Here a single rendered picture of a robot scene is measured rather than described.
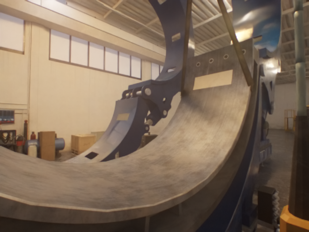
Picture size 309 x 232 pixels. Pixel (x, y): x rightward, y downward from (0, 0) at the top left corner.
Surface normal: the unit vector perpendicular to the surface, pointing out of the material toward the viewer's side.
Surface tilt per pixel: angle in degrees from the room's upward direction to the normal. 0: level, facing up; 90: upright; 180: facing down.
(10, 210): 90
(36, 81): 90
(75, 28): 90
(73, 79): 90
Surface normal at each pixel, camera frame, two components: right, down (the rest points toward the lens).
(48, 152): 0.70, -0.02
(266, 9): -0.72, -0.09
